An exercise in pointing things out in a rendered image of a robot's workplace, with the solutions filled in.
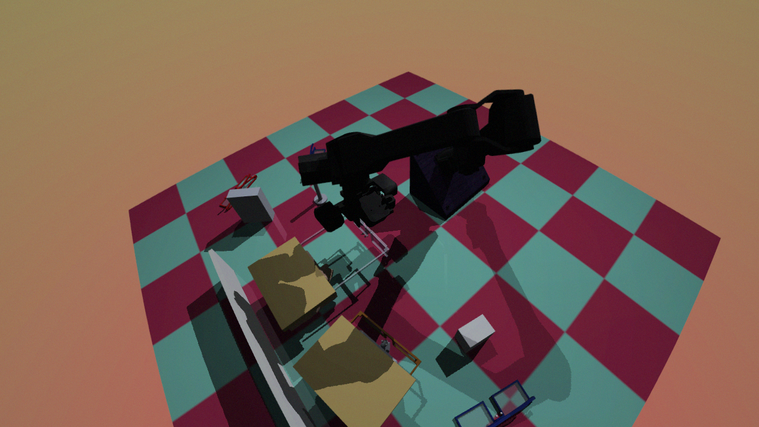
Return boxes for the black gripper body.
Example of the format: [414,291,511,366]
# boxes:
[314,173,398,232]

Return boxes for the blue-framed glasses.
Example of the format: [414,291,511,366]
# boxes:
[310,144,326,155]

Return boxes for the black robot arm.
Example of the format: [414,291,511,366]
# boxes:
[298,89,541,227]

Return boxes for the dark grey rectangular panel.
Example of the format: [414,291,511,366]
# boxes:
[208,249,316,427]

